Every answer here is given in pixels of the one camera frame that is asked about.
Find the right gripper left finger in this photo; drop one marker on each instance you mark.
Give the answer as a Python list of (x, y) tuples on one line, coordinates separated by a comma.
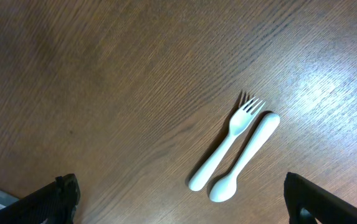
[(54, 203)]

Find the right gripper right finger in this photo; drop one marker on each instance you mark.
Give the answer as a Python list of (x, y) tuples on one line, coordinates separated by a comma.
[(308, 203)]

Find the white plastic spoon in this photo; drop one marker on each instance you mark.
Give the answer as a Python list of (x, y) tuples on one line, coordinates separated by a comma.
[(226, 187)]

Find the white plastic fork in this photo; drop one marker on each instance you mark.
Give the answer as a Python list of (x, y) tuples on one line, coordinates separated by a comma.
[(238, 123)]

